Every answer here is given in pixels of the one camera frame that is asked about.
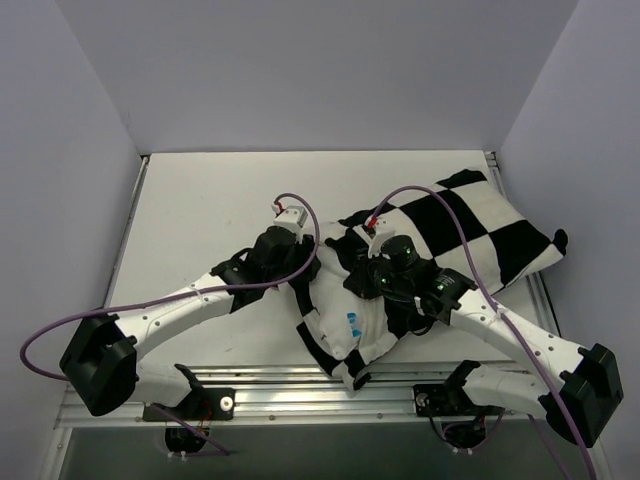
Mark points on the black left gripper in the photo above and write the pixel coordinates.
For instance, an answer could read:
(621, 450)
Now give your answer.
(304, 257)

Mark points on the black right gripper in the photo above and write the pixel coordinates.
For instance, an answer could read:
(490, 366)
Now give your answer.
(361, 279)

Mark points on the white pillow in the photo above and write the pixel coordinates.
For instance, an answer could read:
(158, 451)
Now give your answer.
(343, 322)

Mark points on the black white checkered pillowcase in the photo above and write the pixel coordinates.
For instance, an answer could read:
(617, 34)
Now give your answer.
(465, 225)

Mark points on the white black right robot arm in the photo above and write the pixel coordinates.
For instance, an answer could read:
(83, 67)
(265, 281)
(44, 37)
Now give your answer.
(575, 389)

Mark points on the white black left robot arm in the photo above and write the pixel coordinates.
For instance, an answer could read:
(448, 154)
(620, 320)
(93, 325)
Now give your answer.
(105, 359)

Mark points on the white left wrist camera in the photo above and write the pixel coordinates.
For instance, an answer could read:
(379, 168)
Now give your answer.
(292, 218)

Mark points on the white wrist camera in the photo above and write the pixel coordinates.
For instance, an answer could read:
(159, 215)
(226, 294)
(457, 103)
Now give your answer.
(292, 218)
(379, 231)

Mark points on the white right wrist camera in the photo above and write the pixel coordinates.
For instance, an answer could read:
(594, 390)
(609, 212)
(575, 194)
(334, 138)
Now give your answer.
(379, 231)

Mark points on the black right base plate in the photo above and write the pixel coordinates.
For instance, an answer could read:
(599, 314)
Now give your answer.
(431, 399)

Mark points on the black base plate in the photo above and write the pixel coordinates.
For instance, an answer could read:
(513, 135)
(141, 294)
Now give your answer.
(210, 404)
(431, 399)

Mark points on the aluminium right side rail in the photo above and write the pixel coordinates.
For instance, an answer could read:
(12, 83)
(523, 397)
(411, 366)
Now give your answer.
(529, 298)

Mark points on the aluminium rail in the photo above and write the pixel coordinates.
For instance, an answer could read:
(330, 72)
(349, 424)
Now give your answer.
(135, 196)
(529, 298)
(299, 394)

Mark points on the aluminium front rail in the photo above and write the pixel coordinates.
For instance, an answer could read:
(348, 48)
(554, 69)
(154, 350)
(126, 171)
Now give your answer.
(299, 394)

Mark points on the aluminium left side rail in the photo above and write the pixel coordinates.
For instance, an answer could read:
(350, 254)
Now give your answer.
(135, 196)

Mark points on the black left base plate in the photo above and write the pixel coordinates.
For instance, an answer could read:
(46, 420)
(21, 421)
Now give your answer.
(210, 404)

